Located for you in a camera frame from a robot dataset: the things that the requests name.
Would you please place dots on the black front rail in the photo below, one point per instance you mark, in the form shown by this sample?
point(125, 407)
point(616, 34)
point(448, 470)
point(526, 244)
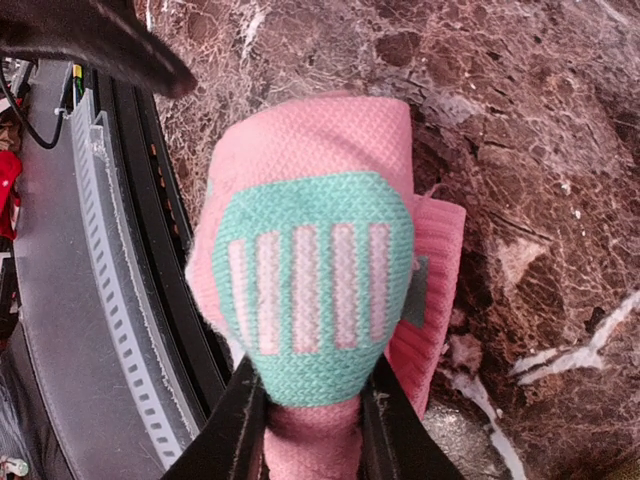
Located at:
point(161, 235)

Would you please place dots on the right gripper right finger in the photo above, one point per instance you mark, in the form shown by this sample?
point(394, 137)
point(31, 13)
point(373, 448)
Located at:
point(395, 443)

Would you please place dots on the white slotted cable duct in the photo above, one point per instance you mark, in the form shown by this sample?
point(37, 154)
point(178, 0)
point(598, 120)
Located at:
point(125, 294)

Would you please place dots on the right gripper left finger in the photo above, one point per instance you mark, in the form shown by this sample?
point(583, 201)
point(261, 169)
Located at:
point(230, 446)

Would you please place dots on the pink patterned sock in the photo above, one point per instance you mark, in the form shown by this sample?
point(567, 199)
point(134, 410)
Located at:
point(315, 255)

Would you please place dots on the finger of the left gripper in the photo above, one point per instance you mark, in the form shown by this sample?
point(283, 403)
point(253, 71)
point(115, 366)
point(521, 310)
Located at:
point(105, 35)

